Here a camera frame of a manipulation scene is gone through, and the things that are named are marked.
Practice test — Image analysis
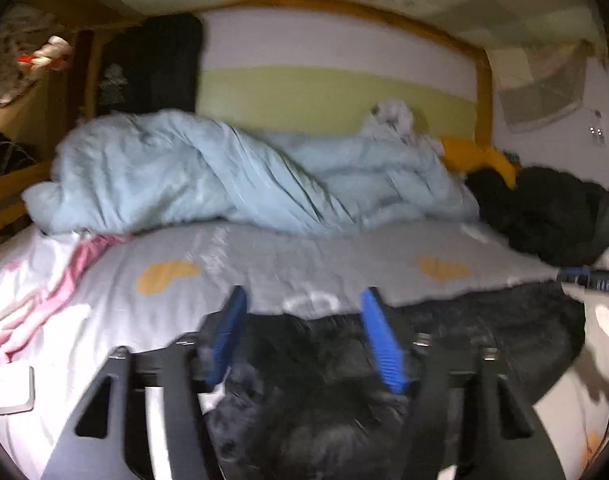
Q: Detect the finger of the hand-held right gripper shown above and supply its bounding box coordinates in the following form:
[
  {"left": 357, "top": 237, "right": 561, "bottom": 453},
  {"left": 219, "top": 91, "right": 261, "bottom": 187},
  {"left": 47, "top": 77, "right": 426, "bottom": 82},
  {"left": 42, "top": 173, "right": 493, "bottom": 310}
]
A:
[{"left": 557, "top": 266, "right": 594, "bottom": 287}]

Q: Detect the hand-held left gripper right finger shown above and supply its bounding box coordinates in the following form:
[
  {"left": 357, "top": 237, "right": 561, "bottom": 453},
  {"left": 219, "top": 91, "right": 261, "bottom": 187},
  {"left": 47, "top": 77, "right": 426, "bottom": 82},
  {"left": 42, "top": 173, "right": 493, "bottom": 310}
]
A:
[{"left": 359, "top": 286, "right": 567, "bottom": 480}]

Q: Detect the pink cloth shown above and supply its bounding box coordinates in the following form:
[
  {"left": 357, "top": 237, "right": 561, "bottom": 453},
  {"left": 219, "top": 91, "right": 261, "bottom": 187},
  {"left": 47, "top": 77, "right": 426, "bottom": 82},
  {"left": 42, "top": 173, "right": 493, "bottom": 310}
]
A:
[{"left": 0, "top": 232, "right": 130, "bottom": 366}]

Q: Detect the patchwork wall cloth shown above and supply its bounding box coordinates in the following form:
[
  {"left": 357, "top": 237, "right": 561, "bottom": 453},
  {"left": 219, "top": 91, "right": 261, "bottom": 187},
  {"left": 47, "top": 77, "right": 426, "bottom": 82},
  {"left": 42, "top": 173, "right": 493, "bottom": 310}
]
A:
[{"left": 44, "top": 0, "right": 607, "bottom": 133}]

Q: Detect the black puffer jacket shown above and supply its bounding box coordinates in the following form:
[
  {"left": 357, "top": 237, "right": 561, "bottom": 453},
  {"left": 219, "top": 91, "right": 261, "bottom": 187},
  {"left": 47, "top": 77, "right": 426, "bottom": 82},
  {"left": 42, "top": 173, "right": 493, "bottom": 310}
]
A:
[{"left": 204, "top": 280, "right": 587, "bottom": 480}]

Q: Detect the white crumpled cloth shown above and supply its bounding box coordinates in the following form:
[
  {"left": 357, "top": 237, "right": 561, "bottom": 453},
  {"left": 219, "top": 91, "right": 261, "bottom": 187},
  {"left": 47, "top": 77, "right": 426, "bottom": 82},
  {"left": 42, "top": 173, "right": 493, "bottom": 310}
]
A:
[{"left": 361, "top": 100, "right": 442, "bottom": 153}]

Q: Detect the grey printed blanket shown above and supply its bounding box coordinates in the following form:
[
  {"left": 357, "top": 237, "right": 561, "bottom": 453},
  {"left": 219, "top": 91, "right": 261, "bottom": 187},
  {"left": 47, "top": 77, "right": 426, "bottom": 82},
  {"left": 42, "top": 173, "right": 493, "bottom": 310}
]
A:
[{"left": 84, "top": 220, "right": 565, "bottom": 321}]

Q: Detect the light blue duvet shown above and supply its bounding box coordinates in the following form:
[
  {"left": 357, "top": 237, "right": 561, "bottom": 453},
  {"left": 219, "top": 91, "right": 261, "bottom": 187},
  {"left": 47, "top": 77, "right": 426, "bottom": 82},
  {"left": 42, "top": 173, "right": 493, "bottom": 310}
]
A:
[{"left": 22, "top": 107, "right": 482, "bottom": 236}]

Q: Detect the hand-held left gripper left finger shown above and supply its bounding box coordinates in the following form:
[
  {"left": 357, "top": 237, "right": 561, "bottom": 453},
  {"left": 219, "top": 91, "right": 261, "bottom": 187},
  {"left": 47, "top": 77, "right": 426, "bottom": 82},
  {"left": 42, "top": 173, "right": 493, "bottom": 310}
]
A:
[{"left": 40, "top": 285, "right": 248, "bottom": 480}]

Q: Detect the yellow pillow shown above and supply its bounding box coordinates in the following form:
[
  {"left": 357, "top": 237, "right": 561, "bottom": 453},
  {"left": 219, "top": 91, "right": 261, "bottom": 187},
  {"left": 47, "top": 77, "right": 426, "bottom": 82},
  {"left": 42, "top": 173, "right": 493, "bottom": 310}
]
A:
[{"left": 439, "top": 135, "right": 522, "bottom": 191}]

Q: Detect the white bed sheet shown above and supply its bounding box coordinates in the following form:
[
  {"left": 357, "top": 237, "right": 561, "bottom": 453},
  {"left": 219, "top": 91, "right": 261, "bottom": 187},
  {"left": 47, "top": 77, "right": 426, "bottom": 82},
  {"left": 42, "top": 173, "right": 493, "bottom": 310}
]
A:
[{"left": 0, "top": 225, "right": 609, "bottom": 480}]

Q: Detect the white and red plush toy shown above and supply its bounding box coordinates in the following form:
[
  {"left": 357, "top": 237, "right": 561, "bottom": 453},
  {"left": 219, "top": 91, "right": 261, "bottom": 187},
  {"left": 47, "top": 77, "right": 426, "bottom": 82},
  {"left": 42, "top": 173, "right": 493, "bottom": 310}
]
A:
[{"left": 17, "top": 35, "right": 75, "bottom": 71}]

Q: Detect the black hanging garment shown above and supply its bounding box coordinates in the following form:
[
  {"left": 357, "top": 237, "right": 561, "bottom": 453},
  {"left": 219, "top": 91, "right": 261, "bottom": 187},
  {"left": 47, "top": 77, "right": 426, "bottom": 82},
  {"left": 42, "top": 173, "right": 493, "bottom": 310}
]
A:
[{"left": 97, "top": 12, "right": 205, "bottom": 121}]

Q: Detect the dark green coat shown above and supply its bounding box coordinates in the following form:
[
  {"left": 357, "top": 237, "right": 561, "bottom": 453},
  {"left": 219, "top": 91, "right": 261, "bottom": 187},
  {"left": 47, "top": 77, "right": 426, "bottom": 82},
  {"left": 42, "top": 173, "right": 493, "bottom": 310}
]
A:
[{"left": 467, "top": 165, "right": 609, "bottom": 266}]

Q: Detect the white tablet device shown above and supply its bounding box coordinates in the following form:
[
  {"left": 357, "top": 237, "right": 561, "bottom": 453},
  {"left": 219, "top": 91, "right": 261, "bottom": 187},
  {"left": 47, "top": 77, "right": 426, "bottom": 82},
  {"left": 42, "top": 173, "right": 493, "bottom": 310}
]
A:
[{"left": 0, "top": 364, "right": 36, "bottom": 417}]

